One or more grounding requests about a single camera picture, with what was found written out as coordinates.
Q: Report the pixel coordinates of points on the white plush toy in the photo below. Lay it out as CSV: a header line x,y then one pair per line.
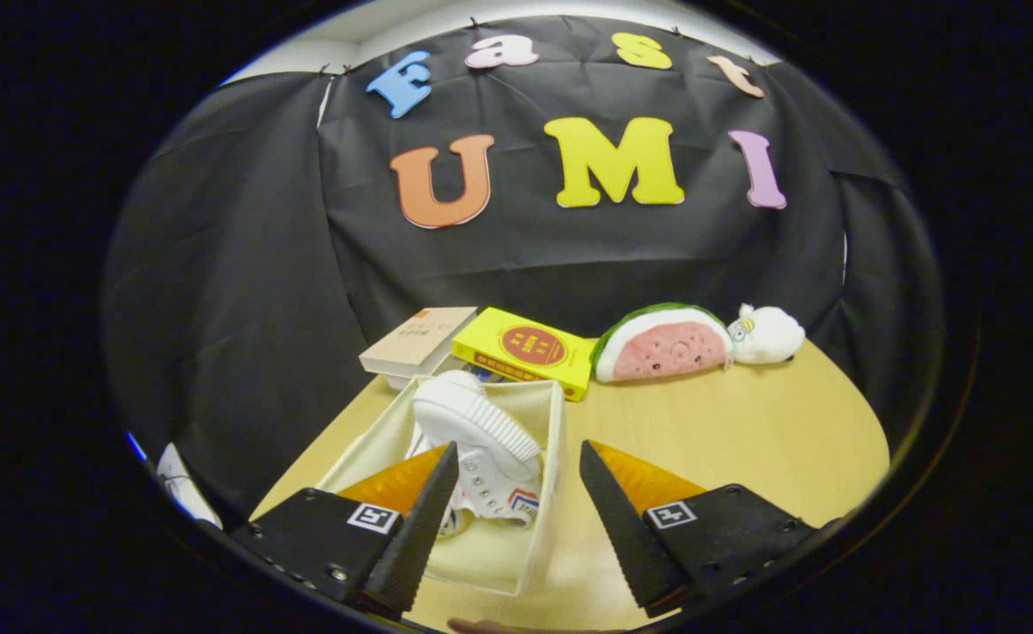
x,y
771,335

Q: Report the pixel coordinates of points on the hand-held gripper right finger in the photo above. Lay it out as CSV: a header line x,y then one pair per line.
x,y
626,541

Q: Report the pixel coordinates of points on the watermelon slice plush toy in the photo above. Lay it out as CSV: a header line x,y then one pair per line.
x,y
666,348

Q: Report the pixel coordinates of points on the yellow box with red circle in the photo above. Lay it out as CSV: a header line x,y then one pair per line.
x,y
525,348

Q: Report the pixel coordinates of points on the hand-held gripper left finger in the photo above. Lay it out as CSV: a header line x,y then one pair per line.
x,y
415,546

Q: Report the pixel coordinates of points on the white canvas shoe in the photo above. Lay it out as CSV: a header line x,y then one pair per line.
x,y
472,414
490,489

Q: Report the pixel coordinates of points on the beige fabric storage box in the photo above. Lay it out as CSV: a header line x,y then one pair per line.
x,y
498,555

